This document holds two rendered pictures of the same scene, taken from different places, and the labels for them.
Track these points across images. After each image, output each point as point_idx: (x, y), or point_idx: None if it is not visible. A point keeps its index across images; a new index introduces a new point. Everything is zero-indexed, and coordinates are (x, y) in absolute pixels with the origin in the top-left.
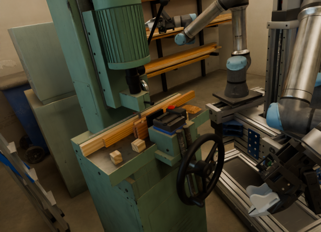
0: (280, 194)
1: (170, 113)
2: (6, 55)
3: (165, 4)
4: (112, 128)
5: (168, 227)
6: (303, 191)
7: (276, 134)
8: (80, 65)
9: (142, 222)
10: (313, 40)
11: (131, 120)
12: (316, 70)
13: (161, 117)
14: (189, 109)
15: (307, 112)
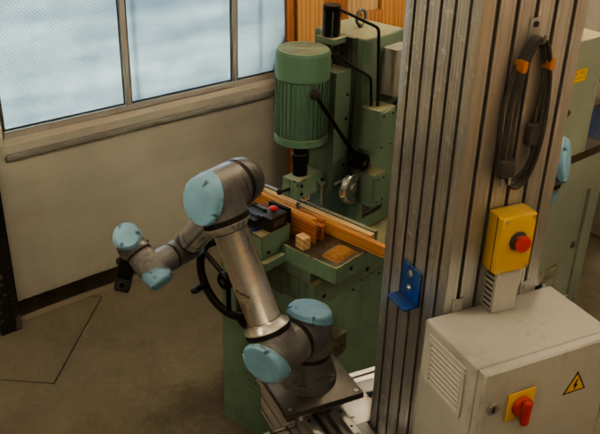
0: None
1: (267, 212)
2: (591, 29)
3: (312, 99)
4: (274, 191)
5: (247, 345)
6: (117, 259)
7: None
8: None
9: (222, 292)
10: None
11: (291, 201)
12: (194, 226)
13: (254, 205)
14: (331, 249)
15: (167, 243)
